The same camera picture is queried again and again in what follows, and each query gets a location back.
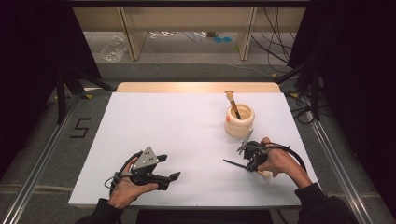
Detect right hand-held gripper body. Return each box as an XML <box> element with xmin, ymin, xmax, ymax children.
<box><xmin>236</xmin><ymin>128</ymin><xmax>269</xmax><ymax>164</ymax></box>

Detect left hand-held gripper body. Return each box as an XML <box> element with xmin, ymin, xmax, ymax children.
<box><xmin>130</xmin><ymin>147</ymin><xmax>172</xmax><ymax>190</ymax></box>

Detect cream ribbed brush holder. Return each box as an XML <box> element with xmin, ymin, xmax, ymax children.
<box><xmin>224</xmin><ymin>103</ymin><xmax>256</xmax><ymax>140</ymax></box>

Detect wooden brush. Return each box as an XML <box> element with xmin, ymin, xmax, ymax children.
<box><xmin>224</xmin><ymin>90</ymin><xmax>243</xmax><ymax>120</ymax></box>

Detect person's right hand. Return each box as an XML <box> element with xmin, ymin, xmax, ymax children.
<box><xmin>257</xmin><ymin>136</ymin><xmax>313</xmax><ymax>189</ymax></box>

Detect person's left hand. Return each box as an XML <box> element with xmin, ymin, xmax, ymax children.
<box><xmin>107</xmin><ymin>157</ymin><xmax>160</xmax><ymax>210</ymax></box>

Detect white table mat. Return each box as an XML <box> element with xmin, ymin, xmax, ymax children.
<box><xmin>67</xmin><ymin>91</ymin><xmax>319</xmax><ymax>208</ymax></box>

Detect black metal stand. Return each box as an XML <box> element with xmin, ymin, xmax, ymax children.
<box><xmin>55</xmin><ymin>65</ymin><xmax>117</xmax><ymax>125</ymax></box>
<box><xmin>274</xmin><ymin>58</ymin><xmax>322</xmax><ymax>122</ymax></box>

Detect blue round lids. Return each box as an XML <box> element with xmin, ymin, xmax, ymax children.
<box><xmin>213</xmin><ymin>35</ymin><xmax>233</xmax><ymax>44</ymax></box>

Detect light wooden furniture leg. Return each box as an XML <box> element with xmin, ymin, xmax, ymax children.
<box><xmin>237</xmin><ymin>7</ymin><xmax>259</xmax><ymax>62</ymax></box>
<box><xmin>119</xmin><ymin>7</ymin><xmax>148</xmax><ymax>62</ymax></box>

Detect clear plastic bag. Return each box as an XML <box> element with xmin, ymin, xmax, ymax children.
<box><xmin>100</xmin><ymin>35</ymin><xmax>129</xmax><ymax>63</ymax></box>

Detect dark curtain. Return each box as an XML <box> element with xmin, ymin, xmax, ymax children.
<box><xmin>288</xmin><ymin>0</ymin><xmax>396</xmax><ymax>217</ymax></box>
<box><xmin>0</xmin><ymin>0</ymin><xmax>103</xmax><ymax>180</ymax></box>

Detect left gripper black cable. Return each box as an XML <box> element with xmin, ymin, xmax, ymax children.
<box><xmin>104</xmin><ymin>150</ymin><xmax>144</xmax><ymax>196</ymax></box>

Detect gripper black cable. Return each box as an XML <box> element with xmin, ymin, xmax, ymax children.
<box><xmin>264</xmin><ymin>142</ymin><xmax>308</xmax><ymax>174</ymax></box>
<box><xmin>104</xmin><ymin>150</ymin><xmax>144</xmax><ymax>196</ymax></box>

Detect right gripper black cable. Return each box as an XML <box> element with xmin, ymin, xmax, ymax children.
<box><xmin>264</xmin><ymin>142</ymin><xmax>308</xmax><ymax>174</ymax></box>

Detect black floor cables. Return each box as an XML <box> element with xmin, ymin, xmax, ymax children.
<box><xmin>285</xmin><ymin>92</ymin><xmax>334</xmax><ymax>126</ymax></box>

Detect aluminium floor rail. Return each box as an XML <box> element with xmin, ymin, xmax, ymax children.
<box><xmin>0</xmin><ymin>95</ymin><xmax>80</xmax><ymax>224</ymax></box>
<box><xmin>302</xmin><ymin>92</ymin><xmax>375</xmax><ymax>224</ymax></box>

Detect bundle of black cables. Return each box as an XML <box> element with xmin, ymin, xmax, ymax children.
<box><xmin>250</xmin><ymin>7</ymin><xmax>294</xmax><ymax>68</ymax></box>

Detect white cord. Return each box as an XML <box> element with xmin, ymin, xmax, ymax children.
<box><xmin>148</xmin><ymin>30</ymin><xmax>176</xmax><ymax>40</ymax></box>

